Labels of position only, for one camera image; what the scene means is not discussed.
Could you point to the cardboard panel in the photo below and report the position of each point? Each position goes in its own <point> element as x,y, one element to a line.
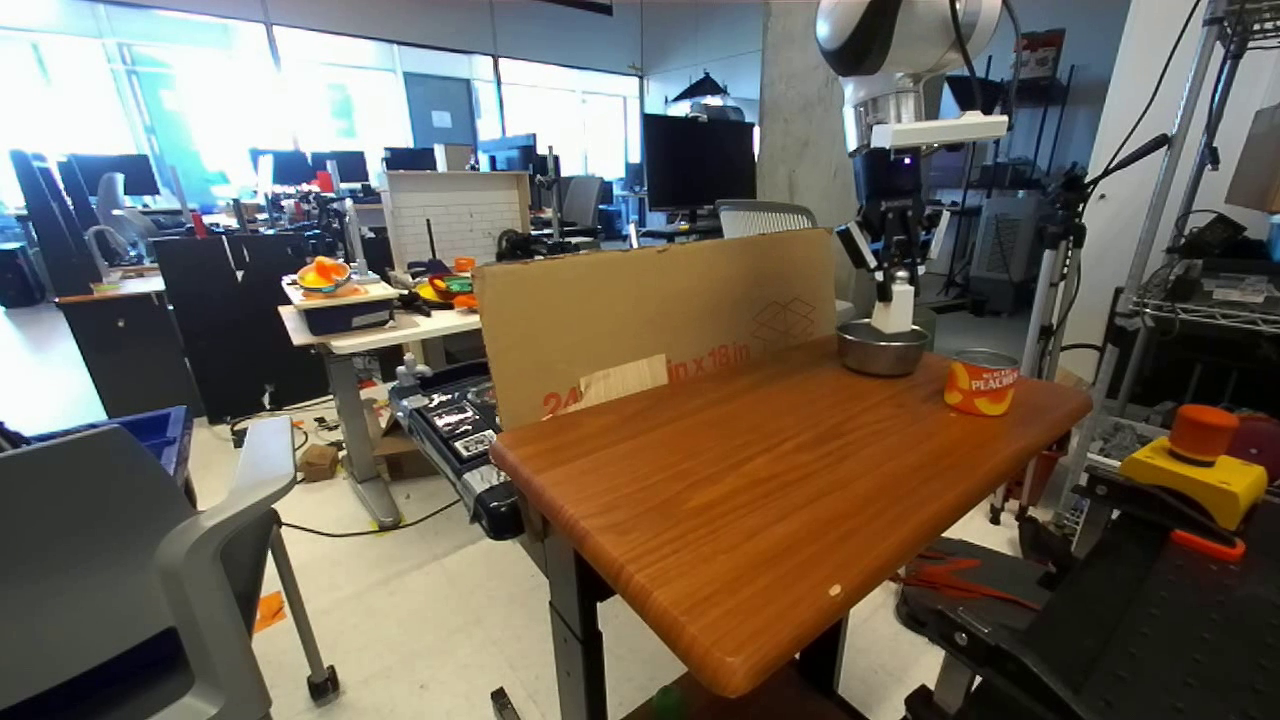
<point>583,328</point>

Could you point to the camera tripod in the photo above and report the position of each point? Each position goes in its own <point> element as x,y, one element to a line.
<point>1062,262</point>

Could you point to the white pegboard panel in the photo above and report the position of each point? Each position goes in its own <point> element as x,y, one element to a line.
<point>453,215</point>

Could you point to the grey office chair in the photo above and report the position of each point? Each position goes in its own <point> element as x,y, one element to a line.
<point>127,603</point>

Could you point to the yellow emergency stop button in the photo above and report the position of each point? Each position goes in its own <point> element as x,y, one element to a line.
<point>1195,459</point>

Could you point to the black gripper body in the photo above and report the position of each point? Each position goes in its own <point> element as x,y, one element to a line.
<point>891,192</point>

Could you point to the black tray with toys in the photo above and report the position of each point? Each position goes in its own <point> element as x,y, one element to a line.
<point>333,298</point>

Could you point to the black monitor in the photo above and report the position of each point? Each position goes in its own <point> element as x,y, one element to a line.
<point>698,163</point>

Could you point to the silver metal bowl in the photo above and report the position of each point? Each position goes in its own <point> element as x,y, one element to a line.
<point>882,354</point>

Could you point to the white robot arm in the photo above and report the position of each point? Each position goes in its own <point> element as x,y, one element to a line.
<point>885,53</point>

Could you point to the white bottle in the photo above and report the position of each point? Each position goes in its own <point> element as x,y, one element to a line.
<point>898,311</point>

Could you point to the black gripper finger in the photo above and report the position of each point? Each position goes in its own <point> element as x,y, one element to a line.
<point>918,256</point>
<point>860,256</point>

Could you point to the white side table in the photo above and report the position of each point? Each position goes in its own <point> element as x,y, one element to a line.
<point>348,365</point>

